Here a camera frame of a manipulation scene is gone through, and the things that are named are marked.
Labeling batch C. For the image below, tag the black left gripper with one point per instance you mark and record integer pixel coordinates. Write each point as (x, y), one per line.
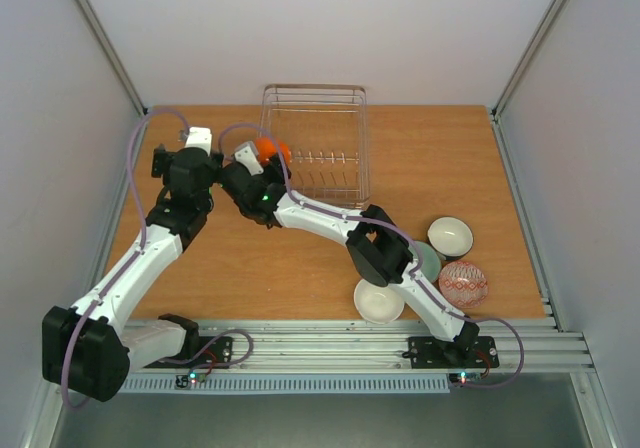
(163, 157)

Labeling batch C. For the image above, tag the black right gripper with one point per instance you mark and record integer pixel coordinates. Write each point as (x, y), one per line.
(272, 169)

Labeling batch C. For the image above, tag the orange bowl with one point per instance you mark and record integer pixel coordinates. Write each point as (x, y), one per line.
(267, 148)

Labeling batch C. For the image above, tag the chrome wire dish rack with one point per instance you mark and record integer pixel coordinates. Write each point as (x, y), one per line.
(325, 127)

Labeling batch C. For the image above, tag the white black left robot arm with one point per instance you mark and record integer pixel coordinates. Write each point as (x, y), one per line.
(86, 348)

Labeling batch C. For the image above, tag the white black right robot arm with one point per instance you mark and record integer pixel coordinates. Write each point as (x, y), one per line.
(382, 254)

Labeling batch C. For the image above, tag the pale green bowl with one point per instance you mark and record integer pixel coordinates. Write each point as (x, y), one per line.
(431, 263)

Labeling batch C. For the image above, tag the left small circuit board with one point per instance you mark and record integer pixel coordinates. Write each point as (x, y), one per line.
(190, 380)

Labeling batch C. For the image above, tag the small circuit board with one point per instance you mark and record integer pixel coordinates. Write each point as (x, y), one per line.
(464, 378)
(190, 380)

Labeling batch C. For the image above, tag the white bowl dark exterior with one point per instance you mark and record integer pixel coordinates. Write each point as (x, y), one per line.
(450, 237)

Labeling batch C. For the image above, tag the red patterned bowl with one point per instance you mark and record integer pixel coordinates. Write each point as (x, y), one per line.
(463, 284)

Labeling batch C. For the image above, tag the right small circuit board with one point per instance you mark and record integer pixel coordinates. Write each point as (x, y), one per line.
(464, 378)

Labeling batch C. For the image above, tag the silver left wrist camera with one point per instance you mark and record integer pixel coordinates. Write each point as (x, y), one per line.
(197, 137)

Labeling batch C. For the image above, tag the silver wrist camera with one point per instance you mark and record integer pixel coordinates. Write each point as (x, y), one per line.
(248, 156)
(197, 137)

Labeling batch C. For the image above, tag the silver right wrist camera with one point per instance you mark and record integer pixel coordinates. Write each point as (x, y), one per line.
(248, 156)

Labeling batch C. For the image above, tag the aluminium extrusion rail base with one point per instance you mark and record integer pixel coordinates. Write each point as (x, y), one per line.
(332, 346)

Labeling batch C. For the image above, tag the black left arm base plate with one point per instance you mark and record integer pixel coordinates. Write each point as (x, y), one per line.
(219, 352)

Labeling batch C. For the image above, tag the grey slotted cable duct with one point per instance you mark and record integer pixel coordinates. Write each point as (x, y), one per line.
(236, 384)

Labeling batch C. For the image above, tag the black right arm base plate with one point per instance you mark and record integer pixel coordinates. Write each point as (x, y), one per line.
(426, 352)

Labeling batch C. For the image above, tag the left aluminium frame post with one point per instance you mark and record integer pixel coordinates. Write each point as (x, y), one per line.
(100, 35)

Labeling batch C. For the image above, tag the aluminium frame post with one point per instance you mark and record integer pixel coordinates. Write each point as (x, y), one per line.
(541, 32)
(100, 35)

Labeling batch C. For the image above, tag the right aluminium frame post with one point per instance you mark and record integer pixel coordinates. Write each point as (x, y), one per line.
(541, 32)

